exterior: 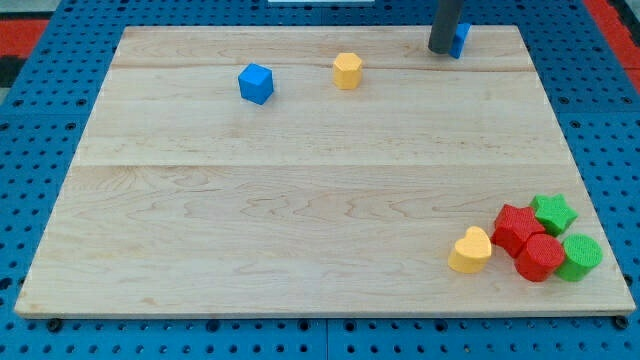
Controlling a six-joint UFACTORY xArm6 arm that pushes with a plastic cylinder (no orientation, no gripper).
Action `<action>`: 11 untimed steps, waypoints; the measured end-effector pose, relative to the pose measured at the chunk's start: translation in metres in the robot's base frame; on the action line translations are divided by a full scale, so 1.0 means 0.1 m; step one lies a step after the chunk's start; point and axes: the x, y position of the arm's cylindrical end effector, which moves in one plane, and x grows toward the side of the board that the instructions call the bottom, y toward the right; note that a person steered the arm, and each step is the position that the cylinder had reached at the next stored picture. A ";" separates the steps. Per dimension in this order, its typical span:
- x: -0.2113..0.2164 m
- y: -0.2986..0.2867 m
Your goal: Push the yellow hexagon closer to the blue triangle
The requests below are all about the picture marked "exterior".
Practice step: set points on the yellow hexagon block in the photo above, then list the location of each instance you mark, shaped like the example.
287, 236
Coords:
347, 71

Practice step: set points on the blue triangle block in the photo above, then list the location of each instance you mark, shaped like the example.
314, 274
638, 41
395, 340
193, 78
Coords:
459, 39

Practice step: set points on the light wooden board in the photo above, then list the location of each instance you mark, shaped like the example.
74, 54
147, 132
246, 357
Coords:
184, 200

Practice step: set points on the blue cube block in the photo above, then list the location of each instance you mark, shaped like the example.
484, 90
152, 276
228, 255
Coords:
256, 83

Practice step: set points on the yellow heart block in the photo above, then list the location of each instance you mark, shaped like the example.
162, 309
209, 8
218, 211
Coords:
471, 253

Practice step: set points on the red star block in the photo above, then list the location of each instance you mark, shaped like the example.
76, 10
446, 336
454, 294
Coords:
513, 227

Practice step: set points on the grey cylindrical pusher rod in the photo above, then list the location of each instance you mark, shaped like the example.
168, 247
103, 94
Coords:
447, 16

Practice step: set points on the red cylinder block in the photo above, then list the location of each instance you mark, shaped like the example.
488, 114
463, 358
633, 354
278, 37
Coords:
539, 258

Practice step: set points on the green star block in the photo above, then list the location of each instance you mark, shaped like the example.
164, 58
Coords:
553, 212

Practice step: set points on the green cylinder block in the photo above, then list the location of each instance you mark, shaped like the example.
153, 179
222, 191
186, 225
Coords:
582, 255

